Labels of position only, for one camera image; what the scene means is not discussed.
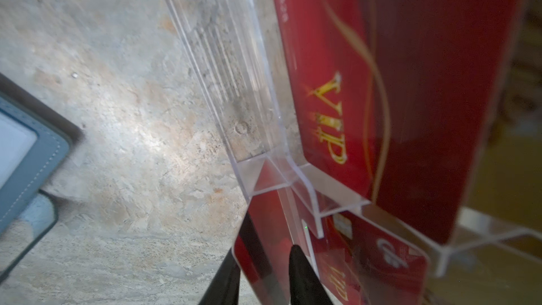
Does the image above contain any red vip card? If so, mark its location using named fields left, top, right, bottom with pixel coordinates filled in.
left=232, top=189, right=429, bottom=304
left=275, top=0, right=523, bottom=244

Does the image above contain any clear acrylic card tray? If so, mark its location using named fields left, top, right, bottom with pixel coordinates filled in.
left=150, top=0, right=542, bottom=278

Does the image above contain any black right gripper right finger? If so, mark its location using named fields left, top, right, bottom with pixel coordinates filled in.
left=289, top=245, right=333, bottom=305

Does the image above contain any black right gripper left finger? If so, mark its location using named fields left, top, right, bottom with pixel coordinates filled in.
left=198, top=250, right=241, bottom=305

